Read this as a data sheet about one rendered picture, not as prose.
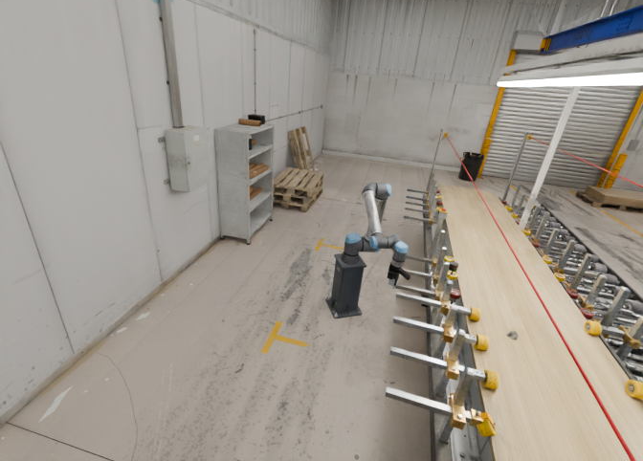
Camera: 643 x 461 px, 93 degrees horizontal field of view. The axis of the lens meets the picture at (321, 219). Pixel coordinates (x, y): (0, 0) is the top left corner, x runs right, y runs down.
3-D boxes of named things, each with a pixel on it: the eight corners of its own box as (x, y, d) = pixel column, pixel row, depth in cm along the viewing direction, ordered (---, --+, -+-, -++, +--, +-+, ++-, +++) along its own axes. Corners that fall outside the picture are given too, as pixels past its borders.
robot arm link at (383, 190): (359, 245, 312) (373, 179, 271) (375, 246, 314) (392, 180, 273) (362, 254, 300) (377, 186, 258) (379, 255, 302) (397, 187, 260)
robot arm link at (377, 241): (361, 179, 266) (373, 242, 223) (375, 179, 267) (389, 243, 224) (359, 188, 275) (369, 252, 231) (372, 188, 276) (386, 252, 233)
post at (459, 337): (434, 398, 170) (458, 332, 150) (434, 392, 173) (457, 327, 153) (441, 400, 169) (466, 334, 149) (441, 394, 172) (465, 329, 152)
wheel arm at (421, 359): (389, 355, 162) (390, 350, 161) (389, 349, 165) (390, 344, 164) (491, 384, 151) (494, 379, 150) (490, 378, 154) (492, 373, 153)
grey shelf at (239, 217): (220, 239, 443) (213, 128, 379) (248, 215, 523) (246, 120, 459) (249, 245, 435) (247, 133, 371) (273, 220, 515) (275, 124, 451)
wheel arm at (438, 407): (385, 396, 140) (386, 391, 139) (385, 390, 143) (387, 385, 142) (470, 423, 132) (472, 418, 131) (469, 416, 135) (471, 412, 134)
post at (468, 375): (438, 442, 147) (466, 371, 127) (437, 434, 150) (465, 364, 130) (446, 444, 146) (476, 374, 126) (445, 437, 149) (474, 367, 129)
